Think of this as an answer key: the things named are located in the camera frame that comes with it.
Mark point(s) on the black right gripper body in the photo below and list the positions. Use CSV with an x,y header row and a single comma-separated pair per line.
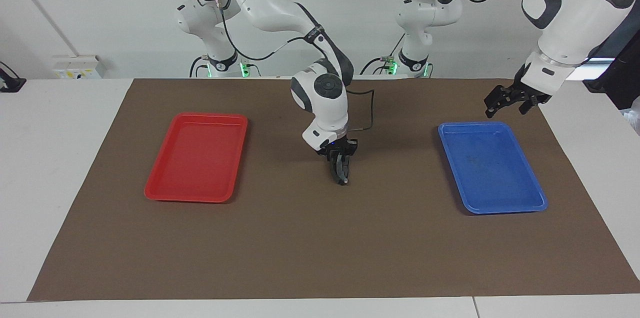
x,y
340,147

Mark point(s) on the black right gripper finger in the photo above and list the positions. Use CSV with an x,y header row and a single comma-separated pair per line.
x,y
348,162
334,163

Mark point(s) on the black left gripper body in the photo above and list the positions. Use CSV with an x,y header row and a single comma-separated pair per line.
x,y
517,93

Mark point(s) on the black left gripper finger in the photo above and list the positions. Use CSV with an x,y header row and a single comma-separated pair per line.
x,y
526,108
490,112

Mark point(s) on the long curved brake pad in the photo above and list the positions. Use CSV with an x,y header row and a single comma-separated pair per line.
x,y
342,175

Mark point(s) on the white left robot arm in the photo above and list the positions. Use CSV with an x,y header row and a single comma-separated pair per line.
x,y
575,13

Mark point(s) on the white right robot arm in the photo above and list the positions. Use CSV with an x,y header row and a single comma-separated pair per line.
x,y
280,3

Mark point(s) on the blue plastic tray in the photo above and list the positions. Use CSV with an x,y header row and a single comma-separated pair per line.
x,y
492,168

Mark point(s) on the brown table mat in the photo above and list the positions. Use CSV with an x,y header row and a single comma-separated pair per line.
x,y
325,238

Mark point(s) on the black equipment stand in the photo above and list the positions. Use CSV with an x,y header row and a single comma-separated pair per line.
x,y
620,78

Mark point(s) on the clear plastic bag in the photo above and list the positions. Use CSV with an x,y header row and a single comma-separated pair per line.
x,y
634,115

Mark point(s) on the red plastic tray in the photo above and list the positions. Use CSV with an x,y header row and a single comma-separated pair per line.
x,y
197,158

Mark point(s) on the white power socket box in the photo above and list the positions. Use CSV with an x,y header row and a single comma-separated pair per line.
x,y
80,68

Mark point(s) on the black clamp mount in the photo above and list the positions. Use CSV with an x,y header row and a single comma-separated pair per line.
x,y
10,83

